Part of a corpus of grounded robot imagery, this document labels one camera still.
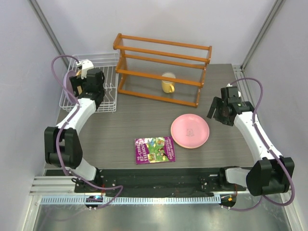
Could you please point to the white wire dish rack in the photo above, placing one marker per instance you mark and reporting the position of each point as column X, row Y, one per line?
column 106, row 62

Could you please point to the white slotted cable duct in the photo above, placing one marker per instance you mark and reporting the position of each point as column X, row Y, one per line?
column 97, row 200

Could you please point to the orange wooden shelf rack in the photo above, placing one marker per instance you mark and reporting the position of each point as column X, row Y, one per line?
column 143, row 61

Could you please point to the purple children's book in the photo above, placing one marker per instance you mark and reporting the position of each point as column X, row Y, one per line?
column 154, row 150

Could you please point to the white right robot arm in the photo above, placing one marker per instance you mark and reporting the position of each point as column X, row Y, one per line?
column 271, row 172

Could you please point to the yellow ceramic mug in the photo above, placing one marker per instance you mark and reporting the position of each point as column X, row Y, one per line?
column 168, row 86

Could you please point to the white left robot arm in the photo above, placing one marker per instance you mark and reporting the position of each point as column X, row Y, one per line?
column 62, row 144

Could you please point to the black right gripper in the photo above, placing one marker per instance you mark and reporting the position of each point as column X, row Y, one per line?
column 217, row 103

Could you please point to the purple plate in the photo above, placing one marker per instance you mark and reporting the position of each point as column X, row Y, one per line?
column 69, row 94

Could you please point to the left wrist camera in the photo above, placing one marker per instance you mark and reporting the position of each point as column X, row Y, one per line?
column 84, row 65

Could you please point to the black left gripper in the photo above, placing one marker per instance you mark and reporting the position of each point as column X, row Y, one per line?
column 76, row 81

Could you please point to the orange plate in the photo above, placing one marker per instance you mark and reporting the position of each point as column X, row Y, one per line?
column 78, row 72

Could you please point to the yellow plate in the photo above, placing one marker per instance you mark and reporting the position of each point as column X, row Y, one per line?
column 190, row 138

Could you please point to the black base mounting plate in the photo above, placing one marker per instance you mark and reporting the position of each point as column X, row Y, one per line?
column 159, row 183

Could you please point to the pink plate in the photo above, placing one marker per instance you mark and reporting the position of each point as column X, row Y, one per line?
column 189, row 121

